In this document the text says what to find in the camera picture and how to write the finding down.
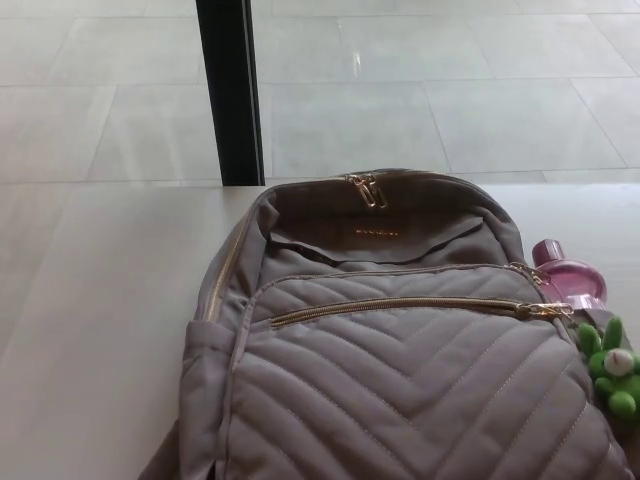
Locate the green plush bunny keychain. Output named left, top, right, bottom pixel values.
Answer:
left=577, top=315, right=640, bottom=417

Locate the black vertical pillar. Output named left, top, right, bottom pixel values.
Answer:
left=195, top=0, right=266, bottom=187

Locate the pink transparent bottle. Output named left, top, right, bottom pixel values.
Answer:
left=530, top=238, right=609, bottom=314

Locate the grey quilted backpack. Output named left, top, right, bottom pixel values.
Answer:
left=137, top=168, right=640, bottom=480

